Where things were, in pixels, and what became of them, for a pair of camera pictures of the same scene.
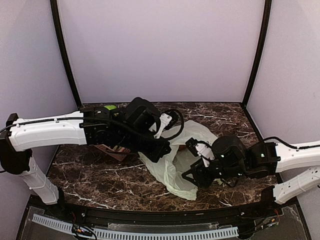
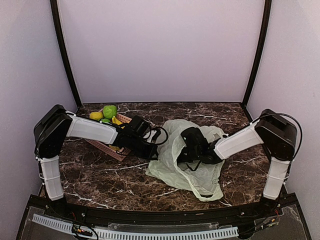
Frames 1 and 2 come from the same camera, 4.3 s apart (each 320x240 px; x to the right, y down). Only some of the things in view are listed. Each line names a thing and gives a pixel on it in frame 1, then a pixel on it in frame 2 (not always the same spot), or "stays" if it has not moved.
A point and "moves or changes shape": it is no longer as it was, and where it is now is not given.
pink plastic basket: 117,152 stays
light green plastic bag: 169,170 moves or changes shape
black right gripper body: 200,174 to 192,154
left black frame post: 55,13 stays
